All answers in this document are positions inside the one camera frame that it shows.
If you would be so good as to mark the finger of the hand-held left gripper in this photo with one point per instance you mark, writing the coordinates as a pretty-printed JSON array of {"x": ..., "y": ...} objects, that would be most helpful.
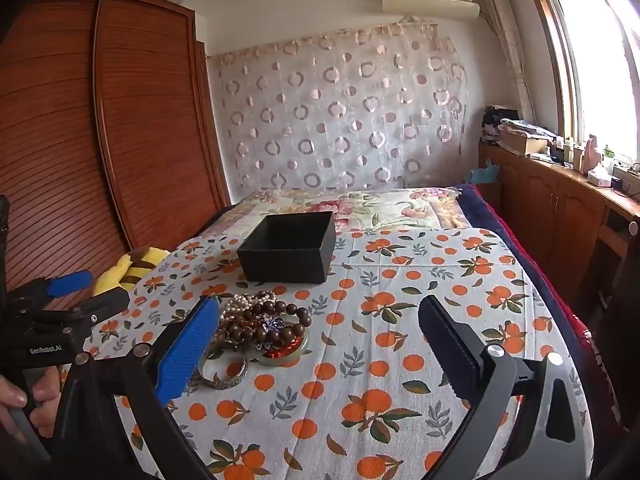
[
  {"x": 70, "y": 282},
  {"x": 107, "y": 304}
]

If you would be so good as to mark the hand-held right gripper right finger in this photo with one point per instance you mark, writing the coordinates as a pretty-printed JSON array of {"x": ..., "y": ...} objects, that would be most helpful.
[{"x": 445, "y": 345}]

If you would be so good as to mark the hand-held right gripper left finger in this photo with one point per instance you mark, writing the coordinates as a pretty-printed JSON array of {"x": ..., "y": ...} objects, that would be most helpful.
[{"x": 180, "y": 355}]

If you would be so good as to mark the carved silver bangle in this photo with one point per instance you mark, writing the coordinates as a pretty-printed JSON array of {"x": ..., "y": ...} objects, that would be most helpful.
[{"x": 235, "y": 380}]

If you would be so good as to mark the blue glass charm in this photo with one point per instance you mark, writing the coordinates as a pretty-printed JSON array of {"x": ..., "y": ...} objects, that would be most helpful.
[{"x": 274, "y": 323}]

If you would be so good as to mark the pale green jade bangle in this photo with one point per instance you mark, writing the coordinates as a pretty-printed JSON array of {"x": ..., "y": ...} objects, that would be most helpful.
[{"x": 304, "y": 346}]

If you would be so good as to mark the black cardboard box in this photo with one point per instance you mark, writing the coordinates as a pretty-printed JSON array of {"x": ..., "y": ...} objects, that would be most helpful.
[{"x": 285, "y": 265}]

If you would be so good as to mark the person's left hand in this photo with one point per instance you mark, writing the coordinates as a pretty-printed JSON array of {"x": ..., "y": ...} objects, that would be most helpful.
[{"x": 47, "y": 395}]

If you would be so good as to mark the yellow striped plush toy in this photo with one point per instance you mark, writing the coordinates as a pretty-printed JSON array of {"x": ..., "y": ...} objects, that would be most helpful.
[{"x": 115, "y": 272}]

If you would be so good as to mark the orange fruit print cloth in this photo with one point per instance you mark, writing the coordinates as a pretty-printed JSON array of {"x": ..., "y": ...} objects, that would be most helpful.
[{"x": 400, "y": 410}]

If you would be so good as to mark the navy blanket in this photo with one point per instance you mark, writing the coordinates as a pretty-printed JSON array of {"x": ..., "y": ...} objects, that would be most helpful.
[{"x": 500, "y": 220}]

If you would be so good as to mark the red blanket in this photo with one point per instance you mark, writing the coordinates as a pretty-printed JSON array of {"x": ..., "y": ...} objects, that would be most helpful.
[{"x": 597, "y": 360}]

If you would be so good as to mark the wooden slatted wardrobe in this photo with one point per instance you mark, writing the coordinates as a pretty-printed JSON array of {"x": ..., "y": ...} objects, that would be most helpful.
[{"x": 125, "y": 135}]

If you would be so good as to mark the wooden cabinet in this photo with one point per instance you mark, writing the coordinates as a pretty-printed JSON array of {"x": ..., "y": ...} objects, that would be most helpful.
[{"x": 550, "y": 210}]

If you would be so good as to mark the blue paper bag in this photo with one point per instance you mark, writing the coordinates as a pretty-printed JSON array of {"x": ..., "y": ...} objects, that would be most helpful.
[{"x": 482, "y": 172}]

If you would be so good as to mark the floral quilt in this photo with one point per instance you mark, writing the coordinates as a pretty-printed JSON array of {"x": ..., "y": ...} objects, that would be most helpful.
[{"x": 300, "y": 205}]

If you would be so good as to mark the tissue box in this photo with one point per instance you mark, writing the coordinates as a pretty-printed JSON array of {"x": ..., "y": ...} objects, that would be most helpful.
[{"x": 599, "y": 178}]

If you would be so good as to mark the pile of clothes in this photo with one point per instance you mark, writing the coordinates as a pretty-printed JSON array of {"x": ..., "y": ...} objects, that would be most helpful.
[{"x": 515, "y": 125}]

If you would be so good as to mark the white bottles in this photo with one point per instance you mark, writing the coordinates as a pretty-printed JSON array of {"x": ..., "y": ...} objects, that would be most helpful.
[{"x": 572, "y": 152}]

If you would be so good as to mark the pink figurine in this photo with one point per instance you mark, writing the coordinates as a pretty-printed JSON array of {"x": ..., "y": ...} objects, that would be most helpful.
[{"x": 592, "y": 152}]

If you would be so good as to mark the circle patterned sheer curtain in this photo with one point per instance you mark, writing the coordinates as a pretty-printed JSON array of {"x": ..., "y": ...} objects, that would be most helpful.
[{"x": 340, "y": 125}]

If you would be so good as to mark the bundled window curtain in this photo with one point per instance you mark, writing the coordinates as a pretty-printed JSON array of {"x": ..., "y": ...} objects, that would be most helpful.
[{"x": 510, "y": 60}]

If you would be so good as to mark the window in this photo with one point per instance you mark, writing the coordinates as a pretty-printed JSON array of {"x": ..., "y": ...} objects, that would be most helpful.
[{"x": 600, "y": 85}]

